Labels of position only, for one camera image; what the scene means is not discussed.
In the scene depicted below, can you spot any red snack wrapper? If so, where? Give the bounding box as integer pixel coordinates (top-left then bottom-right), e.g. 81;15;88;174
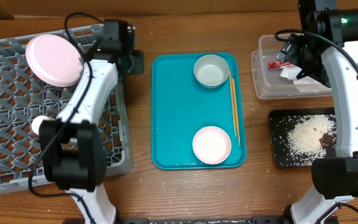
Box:
268;60;292;70

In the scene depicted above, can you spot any white napkin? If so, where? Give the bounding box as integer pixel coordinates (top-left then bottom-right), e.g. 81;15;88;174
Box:
280;65;321;93

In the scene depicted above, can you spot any grey small bowl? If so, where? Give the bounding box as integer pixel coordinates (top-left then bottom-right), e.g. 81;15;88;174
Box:
193;54;230;88

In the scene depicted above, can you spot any white round plate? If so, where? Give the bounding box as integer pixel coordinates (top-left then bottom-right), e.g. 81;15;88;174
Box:
25;34;83;87

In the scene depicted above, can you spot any white cup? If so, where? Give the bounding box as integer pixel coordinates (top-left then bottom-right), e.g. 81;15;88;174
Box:
31;115;55;135

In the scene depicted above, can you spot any pink small bowl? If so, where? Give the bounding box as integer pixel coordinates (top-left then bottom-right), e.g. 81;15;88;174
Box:
192;126;232;165

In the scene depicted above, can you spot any grey dishwasher rack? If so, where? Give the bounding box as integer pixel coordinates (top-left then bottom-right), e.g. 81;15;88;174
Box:
0;24;134;195

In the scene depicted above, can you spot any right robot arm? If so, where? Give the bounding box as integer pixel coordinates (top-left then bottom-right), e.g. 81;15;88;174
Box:
277;0;358;223

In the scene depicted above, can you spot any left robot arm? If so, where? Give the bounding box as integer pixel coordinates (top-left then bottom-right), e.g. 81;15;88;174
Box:
26;20;144;223

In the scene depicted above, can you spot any black waste tray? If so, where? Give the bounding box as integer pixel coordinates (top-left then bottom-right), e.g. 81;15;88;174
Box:
268;108;336;168

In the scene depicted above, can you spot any clear plastic bin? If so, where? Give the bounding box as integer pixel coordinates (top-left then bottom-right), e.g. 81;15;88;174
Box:
251;35;331;100

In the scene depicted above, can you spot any white rice pile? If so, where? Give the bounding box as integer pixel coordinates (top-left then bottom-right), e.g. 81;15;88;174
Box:
287;114;337;166

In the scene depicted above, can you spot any teal plastic tray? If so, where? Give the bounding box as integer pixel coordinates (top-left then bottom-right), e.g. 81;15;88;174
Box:
150;53;247;170

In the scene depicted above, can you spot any brown food scrap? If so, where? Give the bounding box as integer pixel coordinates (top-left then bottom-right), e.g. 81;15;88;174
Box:
319;133;334;148

